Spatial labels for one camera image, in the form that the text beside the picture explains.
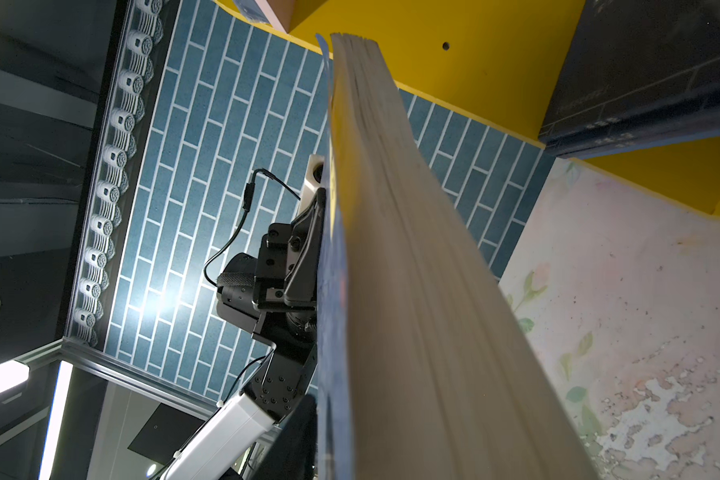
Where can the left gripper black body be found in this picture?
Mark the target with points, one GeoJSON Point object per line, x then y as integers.
{"type": "Point", "coordinates": [277, 289]}

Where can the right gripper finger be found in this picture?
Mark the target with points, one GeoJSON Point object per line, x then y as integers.
{"type": "Point", "coordinates": [292, 455]}

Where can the blue book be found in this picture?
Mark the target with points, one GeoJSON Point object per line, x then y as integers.
{"type": "Point", "coordinates": [423, 369]}
{"type": "Point", "coordinates": [638, 74]}

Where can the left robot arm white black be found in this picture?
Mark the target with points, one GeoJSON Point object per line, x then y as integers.
{"type": "Point", "coordinates": [271, 394]}

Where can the yellow shelf with coloured boards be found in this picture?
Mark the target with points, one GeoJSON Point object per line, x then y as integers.
{"type": "Point", "coordinates": [496, 62]}

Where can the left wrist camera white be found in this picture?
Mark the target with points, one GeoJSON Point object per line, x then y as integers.
{"type": "Point", "coordinates": [312, 182]}

